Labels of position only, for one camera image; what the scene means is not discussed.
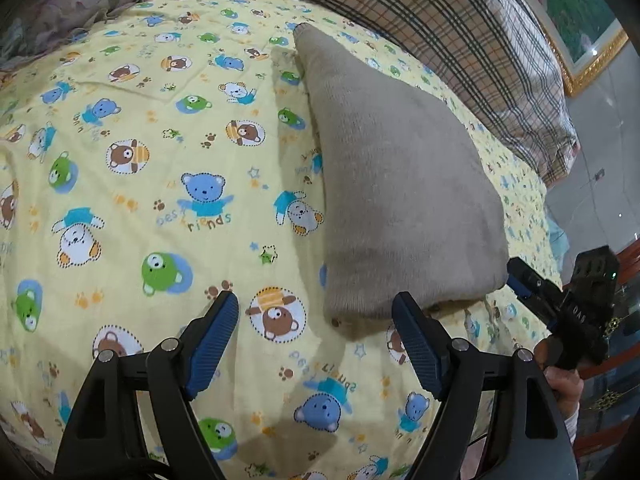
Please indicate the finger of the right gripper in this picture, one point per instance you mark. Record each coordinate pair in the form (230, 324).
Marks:
(531, 289)

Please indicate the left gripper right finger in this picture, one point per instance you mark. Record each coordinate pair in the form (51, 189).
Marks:
(526, 438)

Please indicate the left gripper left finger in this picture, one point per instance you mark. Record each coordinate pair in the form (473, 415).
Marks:
(132, 418)

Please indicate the beige knit sweater brown trim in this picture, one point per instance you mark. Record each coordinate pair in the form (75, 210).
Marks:
(409, 207)

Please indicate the person right hand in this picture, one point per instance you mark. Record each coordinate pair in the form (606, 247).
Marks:
(566, 384)

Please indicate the light blue cloth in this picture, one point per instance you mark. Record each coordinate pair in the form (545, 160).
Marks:
(558, 242)

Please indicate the gold framed floral painting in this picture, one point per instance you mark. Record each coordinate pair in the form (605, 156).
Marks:
(584, 35)

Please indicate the plaid checkered quilt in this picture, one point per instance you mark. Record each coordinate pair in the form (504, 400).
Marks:
(494, 56)

